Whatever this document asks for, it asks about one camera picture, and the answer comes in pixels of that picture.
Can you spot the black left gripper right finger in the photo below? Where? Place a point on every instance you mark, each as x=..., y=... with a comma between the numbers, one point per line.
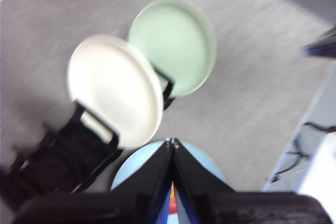
x=194, y=174

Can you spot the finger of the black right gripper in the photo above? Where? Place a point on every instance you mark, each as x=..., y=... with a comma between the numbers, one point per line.
x=323, y=49

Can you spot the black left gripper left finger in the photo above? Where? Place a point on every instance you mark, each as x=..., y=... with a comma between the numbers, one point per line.
x=149, y=174

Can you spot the blue plate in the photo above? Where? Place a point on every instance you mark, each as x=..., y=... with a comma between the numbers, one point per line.
x=136, y=166

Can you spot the red apple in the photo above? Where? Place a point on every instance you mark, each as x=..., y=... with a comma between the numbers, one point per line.
x=172, y=201

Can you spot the black plastic plate rack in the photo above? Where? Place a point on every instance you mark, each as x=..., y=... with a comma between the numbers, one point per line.
x=65, y=153

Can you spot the cream white plate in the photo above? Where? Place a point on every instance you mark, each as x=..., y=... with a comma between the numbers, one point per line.
x=115, y=87

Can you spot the pale green plate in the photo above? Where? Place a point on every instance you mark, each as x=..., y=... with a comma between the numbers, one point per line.
x=173, y=43

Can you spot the white box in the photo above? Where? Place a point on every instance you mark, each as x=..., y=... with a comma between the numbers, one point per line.
x=323, y=166

